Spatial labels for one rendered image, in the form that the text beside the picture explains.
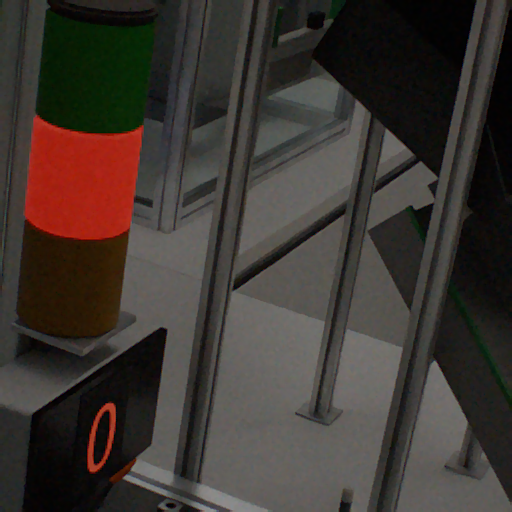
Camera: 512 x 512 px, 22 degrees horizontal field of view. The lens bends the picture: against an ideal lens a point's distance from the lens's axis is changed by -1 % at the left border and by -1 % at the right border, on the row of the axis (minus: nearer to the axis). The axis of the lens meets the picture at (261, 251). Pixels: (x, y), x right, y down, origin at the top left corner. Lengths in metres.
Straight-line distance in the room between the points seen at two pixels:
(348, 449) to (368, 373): 0.19
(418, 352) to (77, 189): 0.46
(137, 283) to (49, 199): 1.09
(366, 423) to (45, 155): 0.90
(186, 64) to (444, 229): 0.86
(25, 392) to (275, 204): 1.43
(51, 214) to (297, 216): 1.41
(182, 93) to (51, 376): 1.18
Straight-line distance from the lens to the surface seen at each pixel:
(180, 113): 1.81
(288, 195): 2.09
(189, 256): 1.80
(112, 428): 0.68
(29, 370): 0.65
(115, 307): 0.65
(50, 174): 0.61
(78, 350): 0.63
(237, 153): 1.02
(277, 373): 1.53
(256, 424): 1.42
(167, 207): 1.85
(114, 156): 0.61
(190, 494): 1.10
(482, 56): 0.94
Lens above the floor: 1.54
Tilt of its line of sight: 22 degrees down
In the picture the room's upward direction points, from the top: 10 degrees clockwise
